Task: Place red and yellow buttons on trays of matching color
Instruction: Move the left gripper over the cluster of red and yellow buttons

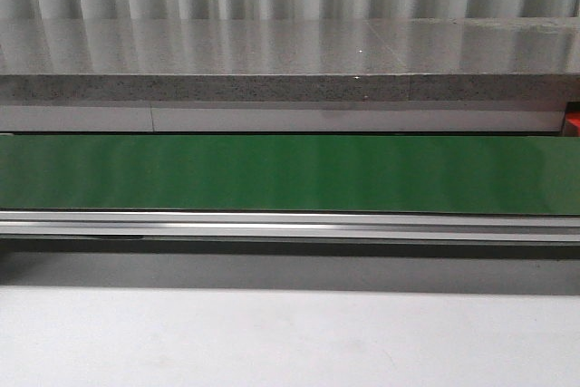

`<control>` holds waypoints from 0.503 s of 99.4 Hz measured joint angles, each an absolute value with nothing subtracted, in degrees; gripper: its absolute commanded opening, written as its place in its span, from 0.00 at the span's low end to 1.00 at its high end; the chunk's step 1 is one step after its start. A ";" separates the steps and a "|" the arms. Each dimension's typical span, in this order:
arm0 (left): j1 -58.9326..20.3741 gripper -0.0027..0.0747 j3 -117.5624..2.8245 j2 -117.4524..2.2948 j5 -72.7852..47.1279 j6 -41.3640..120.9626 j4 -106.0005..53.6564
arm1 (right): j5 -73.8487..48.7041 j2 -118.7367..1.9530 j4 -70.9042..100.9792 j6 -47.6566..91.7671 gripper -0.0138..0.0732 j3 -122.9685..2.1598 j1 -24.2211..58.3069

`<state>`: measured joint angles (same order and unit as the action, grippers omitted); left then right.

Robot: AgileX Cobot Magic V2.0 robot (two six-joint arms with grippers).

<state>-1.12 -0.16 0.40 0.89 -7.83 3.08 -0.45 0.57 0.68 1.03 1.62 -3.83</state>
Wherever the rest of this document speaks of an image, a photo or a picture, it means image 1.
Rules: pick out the grey stone counter slab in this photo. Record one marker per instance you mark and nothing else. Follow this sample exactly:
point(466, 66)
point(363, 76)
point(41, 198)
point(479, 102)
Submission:
point(481, 76)

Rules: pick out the green conveyor belt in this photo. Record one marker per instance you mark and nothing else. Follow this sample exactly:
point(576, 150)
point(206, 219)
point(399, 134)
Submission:
point(523, 175)

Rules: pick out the red box at right edge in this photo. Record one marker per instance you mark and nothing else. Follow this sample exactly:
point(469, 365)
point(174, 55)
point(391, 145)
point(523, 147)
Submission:
point(571, 126)

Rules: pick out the aluminium conveyor side rail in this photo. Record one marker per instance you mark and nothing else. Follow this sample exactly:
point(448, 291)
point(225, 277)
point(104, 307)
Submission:
point(396, 227)

